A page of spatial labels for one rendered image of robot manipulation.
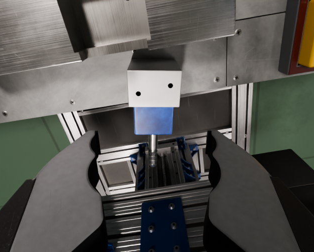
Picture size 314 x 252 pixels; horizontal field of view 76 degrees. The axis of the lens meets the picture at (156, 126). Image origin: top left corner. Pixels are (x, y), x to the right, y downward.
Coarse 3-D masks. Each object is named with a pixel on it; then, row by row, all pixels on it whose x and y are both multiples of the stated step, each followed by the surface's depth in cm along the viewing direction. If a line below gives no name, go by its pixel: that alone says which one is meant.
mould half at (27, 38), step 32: (0, 0) 12; (32, 0) 12; (160, 0) 12; (192, 0) 13; (224, 0) 13; (0, 32) 13; (32, 32) 13; (64, 32) 13; (160, 32) 13; (192, 32) 13; (224, 32) 13; (0, 64) 14; (32, 64) 14
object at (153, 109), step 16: (144, 64) 20; (160, 64) 20; (176, 64) 20; (128, 80) 18; (144, 80) 18; (160, 80) 19; (176, 80) 19; (128, 96) 19; (144, 96) 19; (160, 96) 19; (176, 96) 19; (144, 112) 21; (160, 112) 22; (144, 128) 22; (160, 128) 22
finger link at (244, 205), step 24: (216, 144) 11; (216, 168) 9; (240, 168) 9; (264, 168) 9; (216, 192) 8; (240, 192) 8; (264, 192) 8; (216, 216) 7; (240, 216) 7; (264, 216) 7; (216, 240) 7; (240, 240) 6; (264, 240) 6; (288, 240) 6
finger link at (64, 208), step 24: (72, 144) 10; (96, 144) 12; (48, 168) 9; (72, 168) 9; (96, 168) 10; (48, 192) 8; (72, 192) 8; (96, 192) 8; (24, 216) 7; (48, 216) 7; (72, 216) 7; (96, 216) 7; (24, 240) 6; (48, 240) 6; (72, 240) 6; (96, 240) 7
